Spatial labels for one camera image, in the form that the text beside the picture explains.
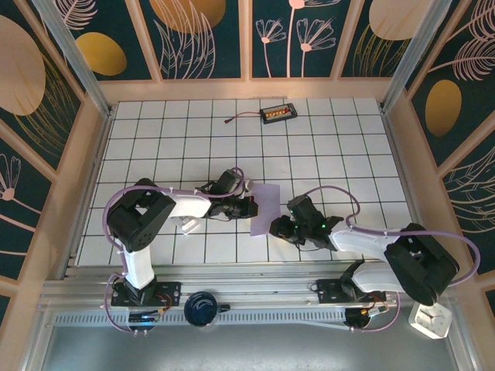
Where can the lilac paper sheet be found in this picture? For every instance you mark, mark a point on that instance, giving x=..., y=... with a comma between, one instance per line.
x=268, y=201

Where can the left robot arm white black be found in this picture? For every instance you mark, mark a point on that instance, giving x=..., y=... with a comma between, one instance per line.
x=137, y=224

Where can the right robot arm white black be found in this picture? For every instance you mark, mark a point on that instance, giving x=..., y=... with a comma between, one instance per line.
x=421, y=266

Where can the white square clock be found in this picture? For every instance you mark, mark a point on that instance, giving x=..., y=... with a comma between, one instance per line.
x=429, y=321

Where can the silver metal block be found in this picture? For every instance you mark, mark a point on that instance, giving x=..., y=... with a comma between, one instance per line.
x=187, y=226

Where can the small controller board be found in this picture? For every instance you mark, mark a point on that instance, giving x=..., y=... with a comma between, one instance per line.
x=145, y=317
x=365, y=312

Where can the black charger board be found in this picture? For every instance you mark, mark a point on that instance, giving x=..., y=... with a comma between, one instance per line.
x=278, y=113

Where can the dark blue cup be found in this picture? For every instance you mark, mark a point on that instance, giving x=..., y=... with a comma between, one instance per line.
x=199, y=309

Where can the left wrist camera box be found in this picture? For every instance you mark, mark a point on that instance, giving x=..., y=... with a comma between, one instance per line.
x=228, y=181

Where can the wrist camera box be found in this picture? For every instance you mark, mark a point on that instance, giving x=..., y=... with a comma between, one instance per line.
x=305, y=210
x=228, y=181

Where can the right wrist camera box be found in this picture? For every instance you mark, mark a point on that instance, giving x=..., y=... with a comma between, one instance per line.
x=305, y=210

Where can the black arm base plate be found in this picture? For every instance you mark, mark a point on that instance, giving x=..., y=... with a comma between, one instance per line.
x=328, y=288
x=172, y=290

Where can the aluminium front rail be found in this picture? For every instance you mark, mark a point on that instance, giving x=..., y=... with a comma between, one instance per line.
x=251, y=280

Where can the aluminium side rail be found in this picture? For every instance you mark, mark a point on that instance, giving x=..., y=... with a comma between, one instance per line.
x=98, y=154
x=398, y=154

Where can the wall panel leaf outlines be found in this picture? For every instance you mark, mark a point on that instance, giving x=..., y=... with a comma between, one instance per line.
x=472, y=201

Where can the wall panel circle and leaves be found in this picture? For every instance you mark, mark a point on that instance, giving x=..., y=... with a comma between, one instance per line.
x=185, y=38

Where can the wall panel with flowers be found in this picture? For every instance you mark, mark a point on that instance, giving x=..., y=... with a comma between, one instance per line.
x=294, y=38

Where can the wall panel with yellow ellipse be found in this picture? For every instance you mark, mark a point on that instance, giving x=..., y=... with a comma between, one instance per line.
x=100, y=54

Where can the aluminium corner post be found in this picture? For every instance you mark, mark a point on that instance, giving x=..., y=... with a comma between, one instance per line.
x=79, y=62
x=410, y=58

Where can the wall panel pale disc stems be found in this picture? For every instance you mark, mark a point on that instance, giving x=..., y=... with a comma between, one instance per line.
x=379, y=38

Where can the wall panel single flower outline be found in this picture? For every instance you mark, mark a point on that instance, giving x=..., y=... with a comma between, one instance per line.
x=15, y=201

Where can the wall panel oval and fern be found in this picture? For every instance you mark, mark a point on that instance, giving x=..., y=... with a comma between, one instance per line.
x=464, y=58

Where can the large wall panel pale disc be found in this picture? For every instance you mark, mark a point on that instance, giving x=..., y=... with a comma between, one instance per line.
x=23, y=69

